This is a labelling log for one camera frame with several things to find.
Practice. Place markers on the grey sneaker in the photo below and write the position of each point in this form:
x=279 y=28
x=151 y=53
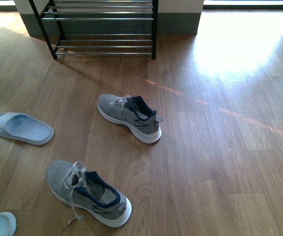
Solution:
x=75 y=186

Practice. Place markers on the grey sneaker one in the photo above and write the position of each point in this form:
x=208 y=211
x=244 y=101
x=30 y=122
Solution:
x=132 y=112

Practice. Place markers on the black metal shoe rack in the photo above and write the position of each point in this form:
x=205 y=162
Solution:
x=98 y=27

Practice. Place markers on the light blue slipper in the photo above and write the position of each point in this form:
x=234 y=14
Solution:
x=22 y=127
x=7 y=224

